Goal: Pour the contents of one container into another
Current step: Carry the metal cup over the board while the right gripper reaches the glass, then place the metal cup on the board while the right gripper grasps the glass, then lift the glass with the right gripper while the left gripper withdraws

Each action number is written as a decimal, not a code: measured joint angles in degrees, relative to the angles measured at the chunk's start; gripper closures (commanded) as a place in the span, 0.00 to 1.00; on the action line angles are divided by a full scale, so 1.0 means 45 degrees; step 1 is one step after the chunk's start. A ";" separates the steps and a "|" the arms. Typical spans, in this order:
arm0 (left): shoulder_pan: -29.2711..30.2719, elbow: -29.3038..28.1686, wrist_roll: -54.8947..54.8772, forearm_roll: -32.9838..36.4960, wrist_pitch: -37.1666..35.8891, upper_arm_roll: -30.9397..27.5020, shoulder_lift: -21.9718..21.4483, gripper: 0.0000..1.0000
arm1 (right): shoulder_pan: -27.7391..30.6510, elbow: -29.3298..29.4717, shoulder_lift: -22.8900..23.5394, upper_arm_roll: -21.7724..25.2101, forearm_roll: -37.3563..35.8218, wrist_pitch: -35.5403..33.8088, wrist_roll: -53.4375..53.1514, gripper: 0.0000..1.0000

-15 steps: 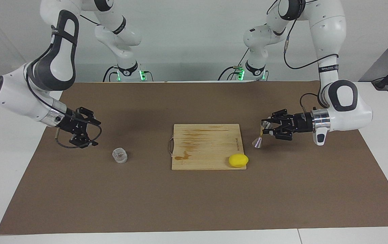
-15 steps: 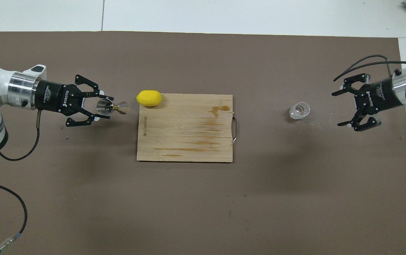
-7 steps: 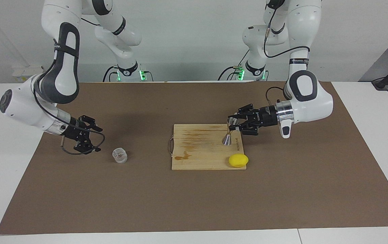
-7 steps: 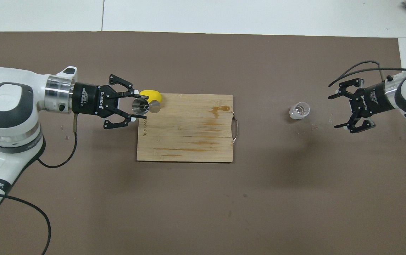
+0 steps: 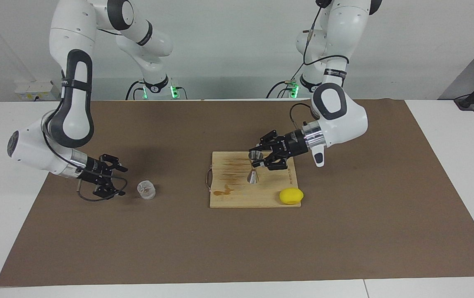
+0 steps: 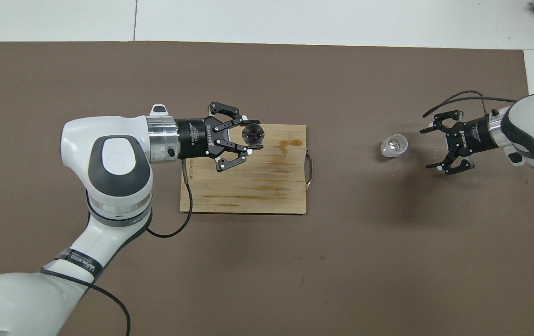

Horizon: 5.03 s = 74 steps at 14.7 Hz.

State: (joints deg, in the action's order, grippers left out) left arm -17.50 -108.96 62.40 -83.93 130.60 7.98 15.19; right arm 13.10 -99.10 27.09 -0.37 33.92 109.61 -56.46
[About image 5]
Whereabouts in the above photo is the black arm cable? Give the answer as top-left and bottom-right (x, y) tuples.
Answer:
(289, 0), (350, 127)
(42, 68), (128, 202)

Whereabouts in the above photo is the steel double jigger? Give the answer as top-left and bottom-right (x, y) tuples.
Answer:
(246, 150), (265, 184)

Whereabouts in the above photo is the wooden cutting board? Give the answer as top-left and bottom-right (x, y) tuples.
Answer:
(206, 151), (302, 209)

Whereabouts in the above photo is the yellow lemon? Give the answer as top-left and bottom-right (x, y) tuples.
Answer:
(279, 187), (304, 205)

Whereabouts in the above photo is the black base cable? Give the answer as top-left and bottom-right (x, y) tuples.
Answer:
(126, 80), (146, 100)
(266, 62), (306, 99)

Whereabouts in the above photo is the white wall power strip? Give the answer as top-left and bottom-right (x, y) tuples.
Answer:
(14, 81), (61, 102)

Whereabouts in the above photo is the brown table mat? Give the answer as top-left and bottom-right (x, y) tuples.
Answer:
(0, 99), (474, 287)

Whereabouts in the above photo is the small clear glass cup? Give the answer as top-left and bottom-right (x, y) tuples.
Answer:
(137, 180), (156, 200)

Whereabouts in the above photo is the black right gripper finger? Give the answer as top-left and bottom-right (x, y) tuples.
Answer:
(99, 155), (128, 174)
(93, 178), (126, 197)

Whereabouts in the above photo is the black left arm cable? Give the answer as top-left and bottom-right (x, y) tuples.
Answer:
(289, 0), (350, 127)

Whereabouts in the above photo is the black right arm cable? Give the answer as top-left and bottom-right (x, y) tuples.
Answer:
(42, 68), (128, 202)

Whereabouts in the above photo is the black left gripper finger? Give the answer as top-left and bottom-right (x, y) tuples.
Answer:
(249, 130), (281, 151)
(257, 154), (289, 171)

